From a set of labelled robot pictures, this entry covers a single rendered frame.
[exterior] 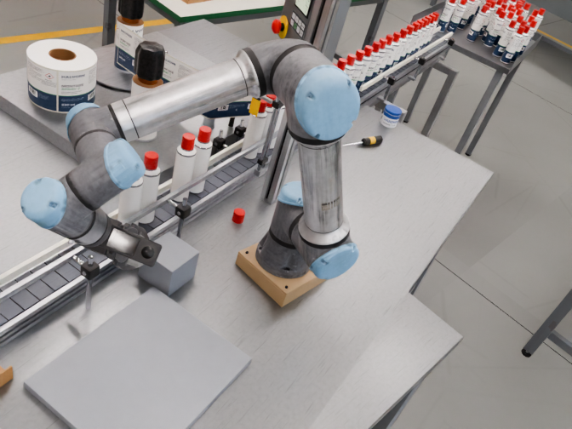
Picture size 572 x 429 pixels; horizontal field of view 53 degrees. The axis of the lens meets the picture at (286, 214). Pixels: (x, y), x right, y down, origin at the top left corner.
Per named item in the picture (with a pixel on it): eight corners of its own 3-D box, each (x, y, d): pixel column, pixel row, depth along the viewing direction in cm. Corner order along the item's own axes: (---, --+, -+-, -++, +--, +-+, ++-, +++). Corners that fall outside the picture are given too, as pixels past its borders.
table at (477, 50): (402, 116, 435) (454, -4, 378) (476, 155, 417) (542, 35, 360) (360, 148, 382) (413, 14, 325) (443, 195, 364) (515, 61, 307)
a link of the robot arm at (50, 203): (70, 198, 88) (25, 231, 88) (106, 220, 98) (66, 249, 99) (51, 162, 91) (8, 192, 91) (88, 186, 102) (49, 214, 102)
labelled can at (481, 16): (466, 40, 329) (482, 5, 317) (465, 37, 333) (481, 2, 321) (474, 42, 329) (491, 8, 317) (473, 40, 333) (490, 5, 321)
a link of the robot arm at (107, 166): (110, 116, 97) (57, 154, 97) (127, 152, 90) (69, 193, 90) (136, 145, 103) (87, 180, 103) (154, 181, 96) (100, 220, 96)
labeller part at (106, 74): (126, 42, 222) (127, 40, 221) (187, 77, 213) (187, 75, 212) (60, 61, 200) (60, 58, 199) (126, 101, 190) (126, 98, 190)
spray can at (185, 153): (178, 189, 163) (188, 128, 150) (191, 197, 161) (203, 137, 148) (165, 196, 159) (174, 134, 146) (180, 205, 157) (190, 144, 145)
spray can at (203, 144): (193, 180, 167) (204, 121, 155) (207, 190, 166) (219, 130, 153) (181, 187, 163) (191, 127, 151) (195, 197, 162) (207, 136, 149)
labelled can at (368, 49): (361, 93, 240) (377, 48, 228) (355, 97, 236) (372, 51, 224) (350, 88, 242) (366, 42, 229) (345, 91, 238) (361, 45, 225)
